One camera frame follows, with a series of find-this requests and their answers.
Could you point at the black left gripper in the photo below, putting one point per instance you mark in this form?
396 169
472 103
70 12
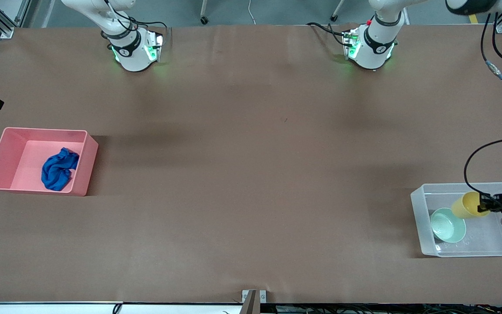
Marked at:
499 203

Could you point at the yellow plastic cup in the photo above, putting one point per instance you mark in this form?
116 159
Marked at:
464 207

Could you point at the pale green bowl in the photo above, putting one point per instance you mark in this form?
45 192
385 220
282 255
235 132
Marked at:
447 226

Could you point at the blue cloth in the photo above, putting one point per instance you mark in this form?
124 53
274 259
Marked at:
57 172

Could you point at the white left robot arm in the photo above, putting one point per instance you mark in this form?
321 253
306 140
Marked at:
371 56

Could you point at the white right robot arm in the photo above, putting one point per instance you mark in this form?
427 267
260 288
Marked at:
131 59

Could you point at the clear plastic box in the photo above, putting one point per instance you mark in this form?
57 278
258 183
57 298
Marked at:
486 246

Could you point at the pink plastic bin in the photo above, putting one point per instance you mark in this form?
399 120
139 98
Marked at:
20 161

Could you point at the chair leg with castor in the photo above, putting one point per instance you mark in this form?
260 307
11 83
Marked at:
334 16
204 17

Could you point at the white table edge rail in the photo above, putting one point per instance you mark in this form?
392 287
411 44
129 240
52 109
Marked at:
59 308

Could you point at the metal table edge bracket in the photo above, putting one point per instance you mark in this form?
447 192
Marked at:
253 301

